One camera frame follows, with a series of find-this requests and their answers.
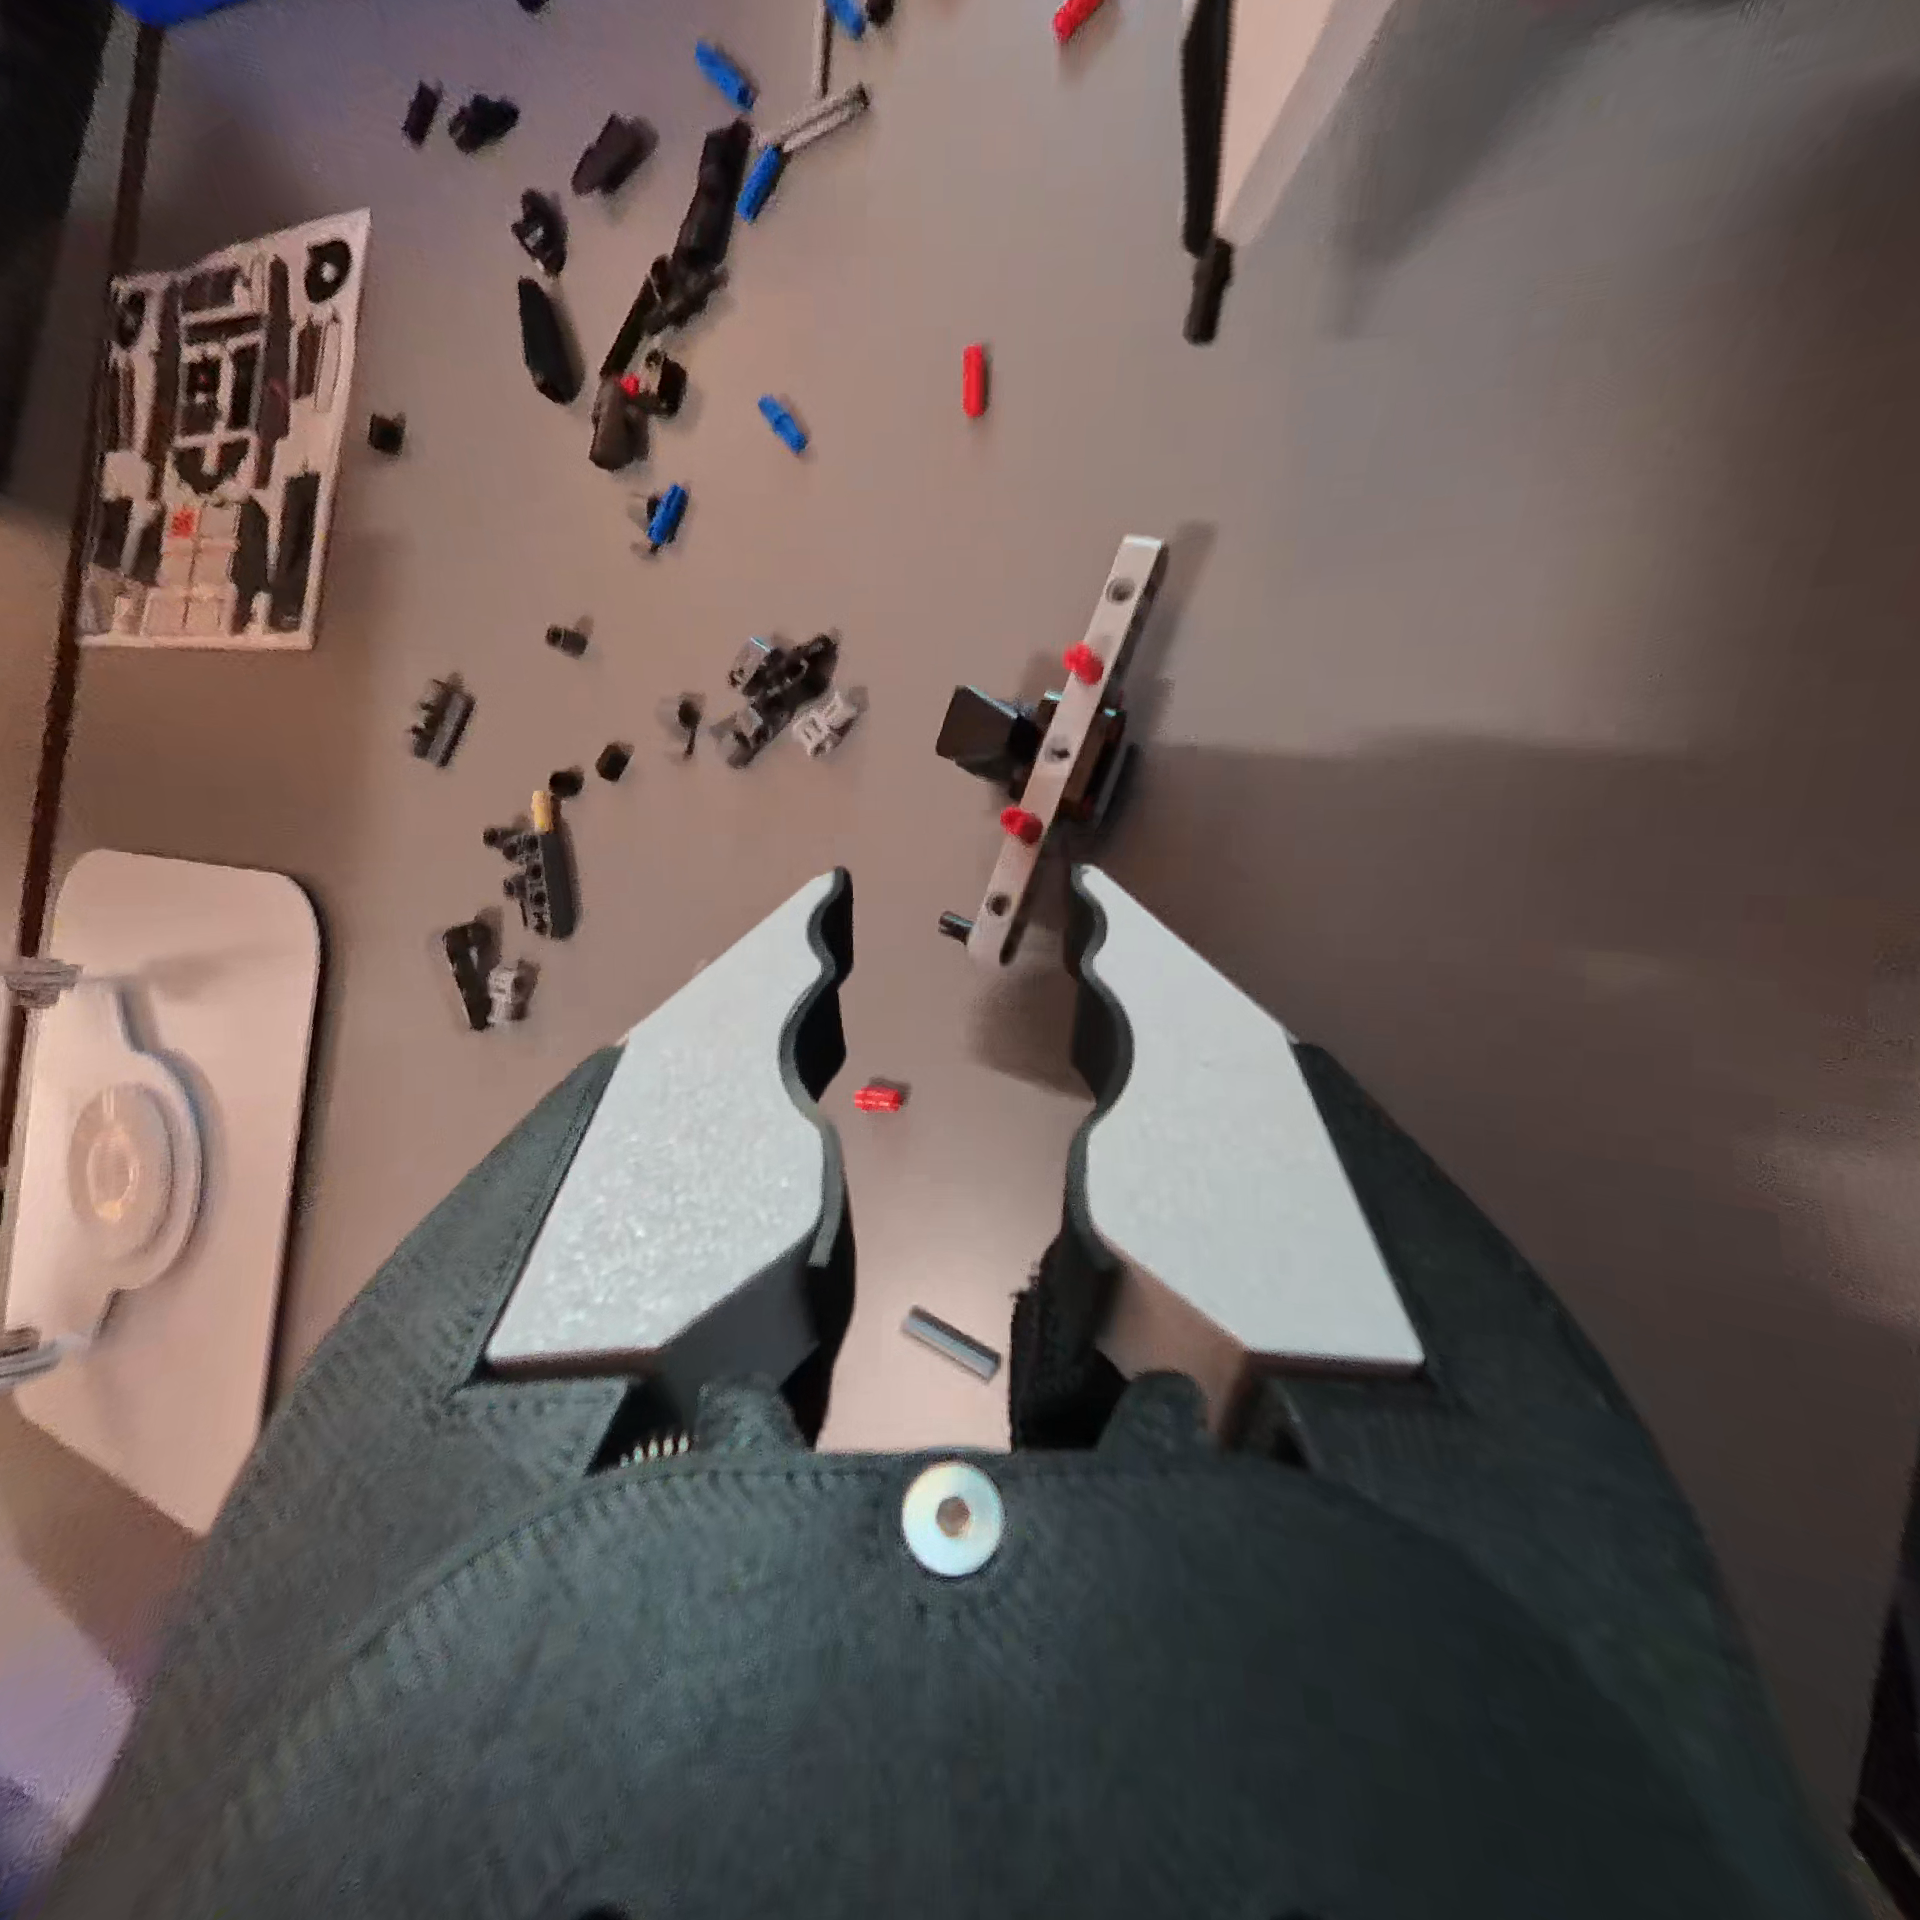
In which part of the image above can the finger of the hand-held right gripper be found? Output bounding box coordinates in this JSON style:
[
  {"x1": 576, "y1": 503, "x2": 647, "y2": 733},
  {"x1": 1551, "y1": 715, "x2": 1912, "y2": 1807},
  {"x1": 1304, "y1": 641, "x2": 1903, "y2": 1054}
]
[{"x1": 1180, "y1": 0, "x2": 1412, "y2": 348}]

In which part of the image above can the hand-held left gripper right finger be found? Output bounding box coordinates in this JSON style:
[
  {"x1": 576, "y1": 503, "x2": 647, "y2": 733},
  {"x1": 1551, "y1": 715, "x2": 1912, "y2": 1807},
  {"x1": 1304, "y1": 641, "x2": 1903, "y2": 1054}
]
[{"x1": 1032, "y1": 863, "x2": 1431, "y2": 1443}]

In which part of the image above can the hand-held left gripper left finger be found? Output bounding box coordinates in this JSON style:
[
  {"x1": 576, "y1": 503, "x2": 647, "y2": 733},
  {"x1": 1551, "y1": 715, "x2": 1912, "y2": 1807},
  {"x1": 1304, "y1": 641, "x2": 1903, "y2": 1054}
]
[{"x1": 480, "y1": 870, "x2": 865, "y2": 1443}]

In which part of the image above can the long light grey lego beam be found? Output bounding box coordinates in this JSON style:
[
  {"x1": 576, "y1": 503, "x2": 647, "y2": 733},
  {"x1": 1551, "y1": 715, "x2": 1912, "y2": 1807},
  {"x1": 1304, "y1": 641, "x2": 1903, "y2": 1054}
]
[{"x1": 958, "y1": 533, "x2": 1175, "y2": 972}]

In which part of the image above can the dark grey curved lego brick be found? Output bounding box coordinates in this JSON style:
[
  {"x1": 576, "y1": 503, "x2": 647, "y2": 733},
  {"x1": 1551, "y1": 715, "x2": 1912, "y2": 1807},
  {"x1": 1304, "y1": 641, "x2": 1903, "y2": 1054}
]
[{"x1": 439, "y1": 913, "x2": 515, "y2": 1034}]

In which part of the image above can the dark grey angled lego beam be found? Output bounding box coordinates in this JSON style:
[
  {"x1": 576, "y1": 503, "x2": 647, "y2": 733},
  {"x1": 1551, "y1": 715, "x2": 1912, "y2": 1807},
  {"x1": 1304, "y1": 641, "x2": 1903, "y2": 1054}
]
[{"x1": 494, "y1": 785, "x2": 586, "y2": 945}]

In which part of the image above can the pile of black lego pieces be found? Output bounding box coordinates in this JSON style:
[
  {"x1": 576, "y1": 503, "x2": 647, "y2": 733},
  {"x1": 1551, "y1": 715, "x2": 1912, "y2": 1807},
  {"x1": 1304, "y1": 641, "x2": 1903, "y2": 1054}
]
[{"x1": 388, "y1": 0, "x2": 889, "y2": 485}]

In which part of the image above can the lego sticker sheet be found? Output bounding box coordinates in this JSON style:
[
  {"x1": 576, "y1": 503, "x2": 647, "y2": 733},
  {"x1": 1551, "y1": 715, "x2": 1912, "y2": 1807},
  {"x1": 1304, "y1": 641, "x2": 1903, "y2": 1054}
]
[{"x1": 74, "y1": 201, "x2": 379, "y2": 655}]

